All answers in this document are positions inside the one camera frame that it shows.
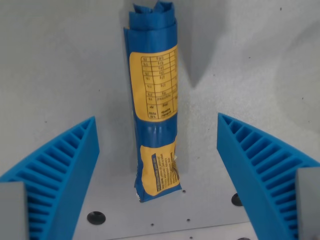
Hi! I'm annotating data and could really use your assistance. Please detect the rolled blue and yellow bag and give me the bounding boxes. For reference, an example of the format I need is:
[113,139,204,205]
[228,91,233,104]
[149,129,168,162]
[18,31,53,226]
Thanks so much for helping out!
[123,0,183,203]

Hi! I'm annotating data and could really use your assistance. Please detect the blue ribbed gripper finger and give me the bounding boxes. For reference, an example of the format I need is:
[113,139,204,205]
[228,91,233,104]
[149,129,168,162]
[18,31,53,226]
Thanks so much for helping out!
[216,112,320,240]
[0,115,101,240]

